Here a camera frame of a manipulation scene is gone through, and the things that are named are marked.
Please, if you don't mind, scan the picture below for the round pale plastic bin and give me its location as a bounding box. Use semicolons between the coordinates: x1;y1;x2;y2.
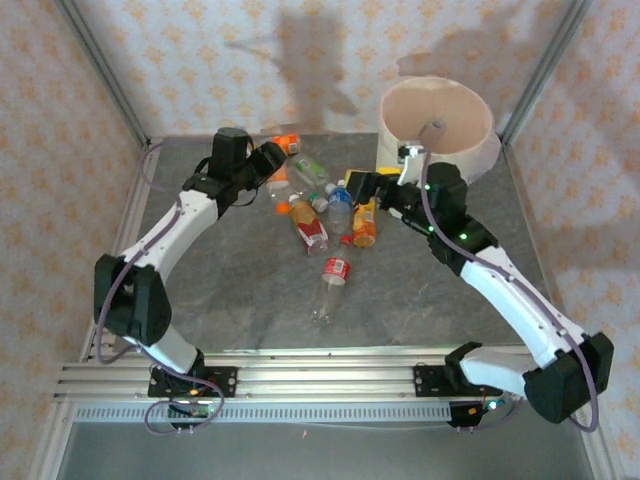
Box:
375;75;496;184

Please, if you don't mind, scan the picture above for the aluminium frame post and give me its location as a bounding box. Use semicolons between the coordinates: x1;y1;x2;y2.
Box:
52;0;151;151
499;0;596;146

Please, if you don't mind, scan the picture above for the blue label water bottle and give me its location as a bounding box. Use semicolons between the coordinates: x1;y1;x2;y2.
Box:
324;182;356;236

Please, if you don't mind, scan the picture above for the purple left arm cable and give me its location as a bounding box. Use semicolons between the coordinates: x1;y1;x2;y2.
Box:
94;142;226;437

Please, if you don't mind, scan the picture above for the slotted grey cable duct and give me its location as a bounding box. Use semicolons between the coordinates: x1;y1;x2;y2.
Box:
74;402;454;425

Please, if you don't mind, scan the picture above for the aluminium table side rail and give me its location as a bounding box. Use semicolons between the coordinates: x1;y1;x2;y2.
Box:
499;134;576;351
79;139;164;361

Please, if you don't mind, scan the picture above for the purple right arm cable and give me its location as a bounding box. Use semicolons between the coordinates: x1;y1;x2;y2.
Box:
419;148;601;434

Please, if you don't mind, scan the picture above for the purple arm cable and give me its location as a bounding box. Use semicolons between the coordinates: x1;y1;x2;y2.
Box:
94;142;226;437
419;148;601;434

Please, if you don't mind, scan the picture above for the left controller board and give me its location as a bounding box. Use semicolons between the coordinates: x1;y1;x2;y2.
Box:
167;399;222;431

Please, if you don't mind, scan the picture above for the clear bottle with orange cap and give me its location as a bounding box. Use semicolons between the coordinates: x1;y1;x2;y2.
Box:
264;163;294;215

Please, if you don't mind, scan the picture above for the red label cola bottle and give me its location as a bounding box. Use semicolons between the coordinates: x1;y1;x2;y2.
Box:
309;233;352;324

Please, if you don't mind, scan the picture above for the purple label clear bottle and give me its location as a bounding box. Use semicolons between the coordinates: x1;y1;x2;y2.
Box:
418;118;446;146

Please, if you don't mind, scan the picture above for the red yellow label tea bottle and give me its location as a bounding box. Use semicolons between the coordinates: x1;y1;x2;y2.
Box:
288;194;330;257

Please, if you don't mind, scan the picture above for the green label clear bottle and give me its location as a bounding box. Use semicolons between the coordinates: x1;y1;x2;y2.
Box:
291;156;330;187

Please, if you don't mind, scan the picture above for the right controller board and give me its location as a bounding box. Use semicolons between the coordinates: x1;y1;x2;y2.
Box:
447;397;514;432

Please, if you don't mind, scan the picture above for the orange label plastic bottle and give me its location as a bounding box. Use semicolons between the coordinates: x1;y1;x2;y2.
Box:
272;133;303;155

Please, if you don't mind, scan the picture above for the orange juice plastic bottle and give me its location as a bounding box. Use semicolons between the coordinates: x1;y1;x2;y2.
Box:
351;201;380;250

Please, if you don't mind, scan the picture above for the translucent plastic bin liner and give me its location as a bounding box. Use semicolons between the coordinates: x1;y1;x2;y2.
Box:
469;127;502;181

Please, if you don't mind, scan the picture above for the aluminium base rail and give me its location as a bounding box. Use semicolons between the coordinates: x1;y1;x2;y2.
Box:
53;349;591;407

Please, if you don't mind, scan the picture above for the controller board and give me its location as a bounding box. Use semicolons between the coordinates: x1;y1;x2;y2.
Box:
167;399;222;431
447;397;514;432

